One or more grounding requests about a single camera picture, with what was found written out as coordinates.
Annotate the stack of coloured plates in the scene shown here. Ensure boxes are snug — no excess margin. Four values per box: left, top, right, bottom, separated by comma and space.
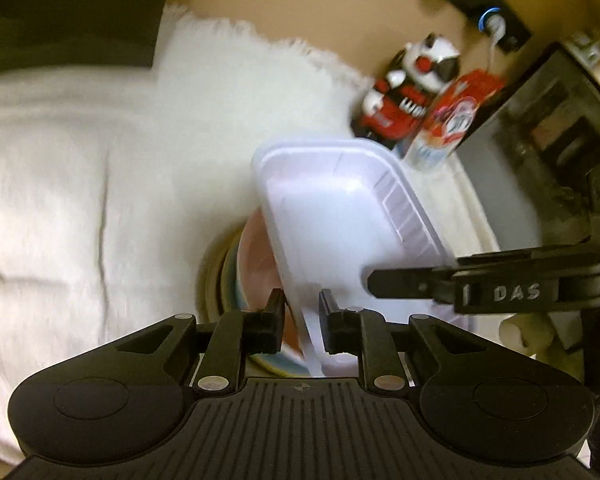
220, 232, 311, 378

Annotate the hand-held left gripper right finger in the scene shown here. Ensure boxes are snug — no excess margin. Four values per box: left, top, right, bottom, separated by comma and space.
318, 289, 506, 392

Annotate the white fringed cloth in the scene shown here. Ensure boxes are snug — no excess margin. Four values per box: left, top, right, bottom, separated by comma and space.
0, 4, 503, 466

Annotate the person's right hand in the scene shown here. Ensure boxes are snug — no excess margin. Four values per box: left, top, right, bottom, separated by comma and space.
499, 312, 556, 358

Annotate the metal bowl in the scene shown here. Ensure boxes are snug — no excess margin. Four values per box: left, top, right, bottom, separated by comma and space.
194, 227, 241, 326

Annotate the red cereal bag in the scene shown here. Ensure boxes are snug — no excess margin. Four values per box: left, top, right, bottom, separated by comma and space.
397, 67, 506, 171

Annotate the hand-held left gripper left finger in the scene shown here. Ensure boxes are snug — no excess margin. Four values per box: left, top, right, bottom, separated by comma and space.
115, 289, 286, 393

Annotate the black microwave oven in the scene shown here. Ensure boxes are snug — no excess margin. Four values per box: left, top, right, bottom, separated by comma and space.
472, 40, 600, 246

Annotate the dark furniture panel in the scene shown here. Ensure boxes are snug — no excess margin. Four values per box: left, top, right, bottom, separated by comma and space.
0, 0, 176, 78

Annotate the red and black robot toy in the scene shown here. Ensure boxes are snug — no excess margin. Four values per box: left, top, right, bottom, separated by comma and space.
350, 32, 463, 151

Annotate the white plastic basket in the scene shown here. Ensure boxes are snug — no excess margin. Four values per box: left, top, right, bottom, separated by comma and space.
251, 136, 456, 378

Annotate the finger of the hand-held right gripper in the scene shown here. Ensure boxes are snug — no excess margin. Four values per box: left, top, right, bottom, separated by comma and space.
366, 261, 462, 307

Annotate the pink plate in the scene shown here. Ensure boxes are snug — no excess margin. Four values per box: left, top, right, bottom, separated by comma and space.
237, 209, 311, 361

